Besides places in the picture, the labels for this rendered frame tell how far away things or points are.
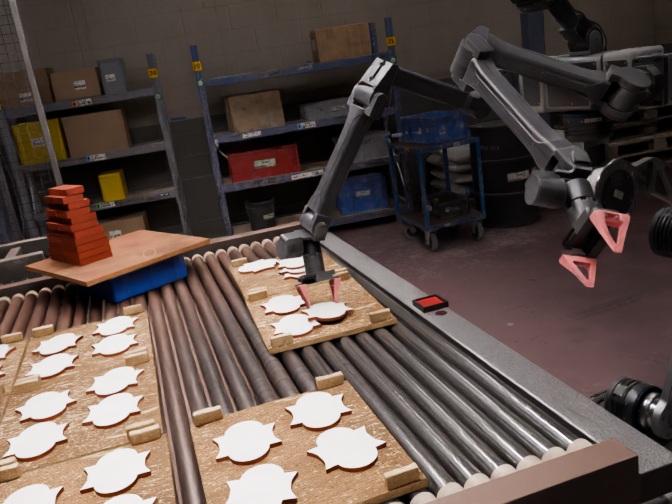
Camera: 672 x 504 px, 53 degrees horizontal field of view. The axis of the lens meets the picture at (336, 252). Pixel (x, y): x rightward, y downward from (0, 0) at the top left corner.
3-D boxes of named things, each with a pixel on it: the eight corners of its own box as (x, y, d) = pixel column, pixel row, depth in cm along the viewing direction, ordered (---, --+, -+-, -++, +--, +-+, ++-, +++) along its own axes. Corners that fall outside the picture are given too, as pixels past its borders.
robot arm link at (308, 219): (392, 97, 178) (369, 87, 186) (377, 90, 174) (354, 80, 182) (327, 241, 188) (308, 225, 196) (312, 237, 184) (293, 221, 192)
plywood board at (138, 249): (141, 233, 286) (140, 229, 286) (210, 243, 252) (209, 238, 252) (26, 270, 253) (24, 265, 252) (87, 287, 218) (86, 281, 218)
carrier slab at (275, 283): (319, 251, 256) (318, 247, 256) (352, 280, 218) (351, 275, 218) (229, 271, 248) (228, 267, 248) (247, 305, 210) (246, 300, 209)
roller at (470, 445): (272, 247, 290) (270, 236, 289) (534, 502, 110) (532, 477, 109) (261, 250, 289) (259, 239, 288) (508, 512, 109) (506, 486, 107)
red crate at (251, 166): (295, 166, 674) (290, 138, 666) (301, 172, 632) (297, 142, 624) (230, 178, 664) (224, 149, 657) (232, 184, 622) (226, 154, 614)
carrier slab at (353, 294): (352, 281, 217) (352, 277, 216) (397, 323, 178) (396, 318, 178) (246, 306, 209) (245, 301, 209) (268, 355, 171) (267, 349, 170)
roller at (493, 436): (283, 245, 292) (281, 234, 290) (560, 493, 111) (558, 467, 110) (272, 247, 290) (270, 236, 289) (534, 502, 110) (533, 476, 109)
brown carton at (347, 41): (363, 58, 655) (358, 23, 646) (373, 56, 619) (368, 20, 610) (313, 65, 648) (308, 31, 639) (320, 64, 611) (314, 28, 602)
